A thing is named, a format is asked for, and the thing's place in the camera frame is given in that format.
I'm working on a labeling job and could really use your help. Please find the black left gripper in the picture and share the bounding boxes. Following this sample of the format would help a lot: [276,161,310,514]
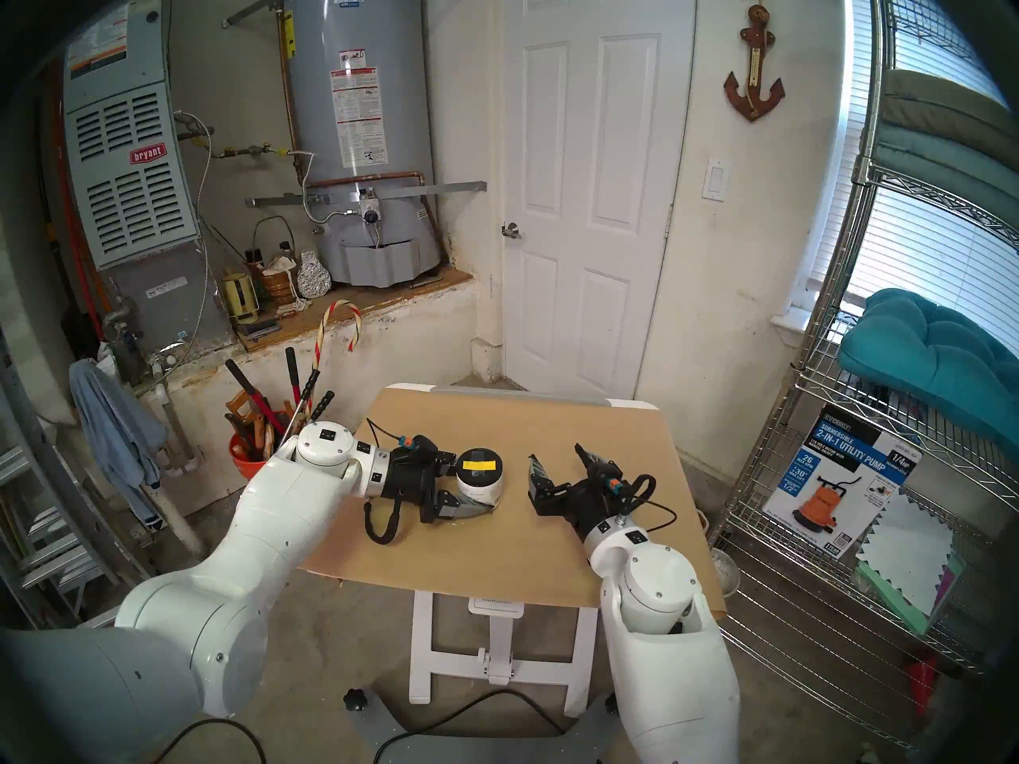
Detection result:
[386,435,496,524]

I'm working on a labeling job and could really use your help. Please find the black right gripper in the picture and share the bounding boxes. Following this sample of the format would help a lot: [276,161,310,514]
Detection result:
[527,444,635,540]

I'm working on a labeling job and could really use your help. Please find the black lid with yellow tape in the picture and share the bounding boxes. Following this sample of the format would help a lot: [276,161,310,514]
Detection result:
[456,448,506,486]

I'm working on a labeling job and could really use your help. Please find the black-grip hedge shears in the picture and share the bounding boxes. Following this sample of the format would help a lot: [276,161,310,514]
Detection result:
[279,370,335,445]

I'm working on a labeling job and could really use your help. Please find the striped candy cane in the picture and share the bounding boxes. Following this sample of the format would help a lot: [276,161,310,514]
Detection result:
[310,299,363,377]

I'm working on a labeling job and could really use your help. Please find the white round container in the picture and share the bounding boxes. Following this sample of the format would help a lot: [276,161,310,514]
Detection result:
[711,548,741,600]

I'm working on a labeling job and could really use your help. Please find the wooden top folding table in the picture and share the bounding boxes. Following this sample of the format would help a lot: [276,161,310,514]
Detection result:
[385,384,660,719]

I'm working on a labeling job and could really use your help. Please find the wooden heater platform board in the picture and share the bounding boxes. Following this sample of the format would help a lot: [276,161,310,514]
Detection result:
[235,265,474,353]

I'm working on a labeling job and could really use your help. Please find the orange plastic bucket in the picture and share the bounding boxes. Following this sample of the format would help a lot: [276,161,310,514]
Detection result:
[229,432,273,478]

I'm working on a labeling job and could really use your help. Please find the crumpled foil bundle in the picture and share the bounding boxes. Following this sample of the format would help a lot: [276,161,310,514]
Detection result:
[296,251,332,299]

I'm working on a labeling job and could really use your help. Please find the white window sill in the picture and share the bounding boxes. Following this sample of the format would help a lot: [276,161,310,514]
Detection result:
[771,307,813,349]

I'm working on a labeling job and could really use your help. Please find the utility pump box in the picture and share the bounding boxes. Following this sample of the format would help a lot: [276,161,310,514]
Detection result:
[762,404,924,560]

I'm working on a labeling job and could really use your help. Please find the white pvc pipe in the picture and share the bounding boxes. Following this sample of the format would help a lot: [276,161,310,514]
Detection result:
[151,372,204,477]

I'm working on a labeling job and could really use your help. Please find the yellow plastic jug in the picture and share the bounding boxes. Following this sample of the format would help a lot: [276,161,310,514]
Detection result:
[221,271,261,325]

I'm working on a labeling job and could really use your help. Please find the white panel door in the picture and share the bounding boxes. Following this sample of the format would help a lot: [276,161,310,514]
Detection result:
[500,0,697,401]

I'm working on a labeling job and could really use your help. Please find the blue hanging cloth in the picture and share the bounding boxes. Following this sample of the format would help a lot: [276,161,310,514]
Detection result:
[68,359,170,528]

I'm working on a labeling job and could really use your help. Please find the white scalloped sheet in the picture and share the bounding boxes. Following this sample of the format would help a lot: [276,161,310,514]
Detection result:
[856,492,956,616]

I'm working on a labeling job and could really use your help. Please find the green flat board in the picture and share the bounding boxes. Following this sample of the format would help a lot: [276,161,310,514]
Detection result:
[856,559,968,636]

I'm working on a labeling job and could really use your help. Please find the teal tufted cushion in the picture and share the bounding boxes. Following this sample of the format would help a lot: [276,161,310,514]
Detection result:
[837,287,1019,453]

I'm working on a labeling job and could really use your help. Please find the grey water heater tank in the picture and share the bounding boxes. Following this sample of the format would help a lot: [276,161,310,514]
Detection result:
[279,0,445,287]

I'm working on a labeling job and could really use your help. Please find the aluminium ladder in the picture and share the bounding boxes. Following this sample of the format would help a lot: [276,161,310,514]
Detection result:
[0,325,160,636]

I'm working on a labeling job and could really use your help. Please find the red plastic item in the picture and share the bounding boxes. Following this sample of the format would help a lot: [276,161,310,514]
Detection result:
[904,651,940,719]

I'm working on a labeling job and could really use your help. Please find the flexible metal conduit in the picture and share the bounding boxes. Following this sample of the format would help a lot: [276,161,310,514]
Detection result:
[155,111,216,373]

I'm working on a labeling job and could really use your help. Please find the white window blinds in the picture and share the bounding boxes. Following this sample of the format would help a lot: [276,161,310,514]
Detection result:
[796,0,1019,357]

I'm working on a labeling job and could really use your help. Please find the grey Bryant furnace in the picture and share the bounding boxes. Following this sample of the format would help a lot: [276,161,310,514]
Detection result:
[62,0,236,349]

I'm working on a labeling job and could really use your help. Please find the grey-green folded cushion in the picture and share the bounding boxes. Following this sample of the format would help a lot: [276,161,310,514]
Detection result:
[864,122,1019,230]

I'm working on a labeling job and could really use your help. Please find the olive folded cushion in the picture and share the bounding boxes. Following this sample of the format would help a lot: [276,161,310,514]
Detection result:
[880,68,1019,146]

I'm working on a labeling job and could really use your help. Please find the black looped gripper cable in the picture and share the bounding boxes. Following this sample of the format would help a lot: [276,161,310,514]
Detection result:
[621,474,679,534]

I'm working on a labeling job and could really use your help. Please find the black coiled gripper cable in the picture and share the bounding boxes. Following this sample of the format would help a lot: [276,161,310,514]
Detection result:
[364,496,404,546]

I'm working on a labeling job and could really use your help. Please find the black floor cable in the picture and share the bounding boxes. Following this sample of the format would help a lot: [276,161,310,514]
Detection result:
[150,717,267,764]
[382,687,570,764]

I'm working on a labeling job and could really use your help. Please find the wooden-handled hand saw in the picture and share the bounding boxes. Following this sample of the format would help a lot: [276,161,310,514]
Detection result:
[225,391,275,457]

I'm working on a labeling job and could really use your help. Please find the wicker basket with handle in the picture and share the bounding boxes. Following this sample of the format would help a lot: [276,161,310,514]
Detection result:
[252,216,299,306]

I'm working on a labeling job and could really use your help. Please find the galvanized metal heater strap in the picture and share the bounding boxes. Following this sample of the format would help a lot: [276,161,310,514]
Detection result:
[221,0,488,29]
[247,181,488,209]

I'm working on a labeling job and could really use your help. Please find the chrome wire shelf rack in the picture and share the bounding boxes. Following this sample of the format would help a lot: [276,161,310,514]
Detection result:
[705,0,1019,751]

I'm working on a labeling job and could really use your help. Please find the rusty anchor wall decoration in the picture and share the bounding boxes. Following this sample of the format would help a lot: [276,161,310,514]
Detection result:
[723,0,787,123]

